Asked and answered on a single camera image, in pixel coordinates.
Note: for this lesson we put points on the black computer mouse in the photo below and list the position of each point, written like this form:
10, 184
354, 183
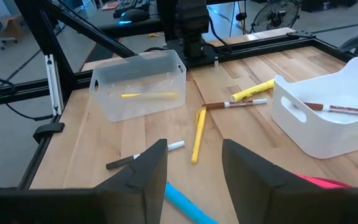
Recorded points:
134, 15

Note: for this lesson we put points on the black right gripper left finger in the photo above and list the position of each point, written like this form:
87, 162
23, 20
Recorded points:
120, 202

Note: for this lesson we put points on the black floor fan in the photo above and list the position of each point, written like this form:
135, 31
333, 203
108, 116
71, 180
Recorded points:
277, 14

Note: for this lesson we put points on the orange notepad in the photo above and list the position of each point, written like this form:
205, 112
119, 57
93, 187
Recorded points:
110, 5

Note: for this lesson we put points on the silver metal bracket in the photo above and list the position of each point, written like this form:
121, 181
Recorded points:
53, 84

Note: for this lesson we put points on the thick yellow highlighter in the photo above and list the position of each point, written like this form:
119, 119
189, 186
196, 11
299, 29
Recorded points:
250, 91

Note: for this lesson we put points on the white plastic bin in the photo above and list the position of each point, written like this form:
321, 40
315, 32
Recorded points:
322, 137

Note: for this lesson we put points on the clear plastic bin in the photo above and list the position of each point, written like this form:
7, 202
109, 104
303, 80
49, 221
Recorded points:
135, 77

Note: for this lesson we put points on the brown Expo marker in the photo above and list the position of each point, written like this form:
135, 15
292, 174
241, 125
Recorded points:
228, 104
337, 109

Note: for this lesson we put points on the curved black bracket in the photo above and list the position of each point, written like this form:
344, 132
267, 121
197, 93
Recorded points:
357, 42

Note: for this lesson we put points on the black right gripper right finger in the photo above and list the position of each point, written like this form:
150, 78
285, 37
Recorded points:
275, 202

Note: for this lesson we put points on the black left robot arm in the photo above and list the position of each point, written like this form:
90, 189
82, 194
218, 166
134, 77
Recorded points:
193, 18

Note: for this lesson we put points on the black Expo marker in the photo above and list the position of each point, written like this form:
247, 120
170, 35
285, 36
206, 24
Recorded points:
120, 162

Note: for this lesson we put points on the black frame clamp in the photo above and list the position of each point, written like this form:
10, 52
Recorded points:
48, 129

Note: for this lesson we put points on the brown cardboard box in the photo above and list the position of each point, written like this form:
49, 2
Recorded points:
11, 26

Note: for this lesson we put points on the slim yellow highlighter pen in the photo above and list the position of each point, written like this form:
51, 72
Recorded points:
199, 133
154, 95

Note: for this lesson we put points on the thick blue highlighter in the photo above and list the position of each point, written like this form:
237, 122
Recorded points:
185, 205

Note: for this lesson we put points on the slim pink highlighter pen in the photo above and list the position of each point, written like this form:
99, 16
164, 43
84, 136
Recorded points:
322, 182

